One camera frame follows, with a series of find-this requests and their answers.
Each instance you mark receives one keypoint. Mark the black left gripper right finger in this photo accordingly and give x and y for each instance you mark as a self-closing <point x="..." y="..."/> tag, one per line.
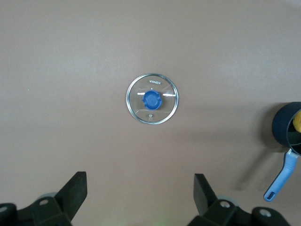
<point x="216" y="214"/>

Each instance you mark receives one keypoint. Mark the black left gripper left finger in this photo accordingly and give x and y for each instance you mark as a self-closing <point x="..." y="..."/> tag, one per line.
<point x="58" y="209"/>

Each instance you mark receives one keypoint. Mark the glass lid with blue knob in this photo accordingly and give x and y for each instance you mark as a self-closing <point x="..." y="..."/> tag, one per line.
<point x="151" y="100"/>

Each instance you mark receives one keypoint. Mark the yellow potato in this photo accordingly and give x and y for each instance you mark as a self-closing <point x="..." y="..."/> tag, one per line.
<point x="298" y="121"/>

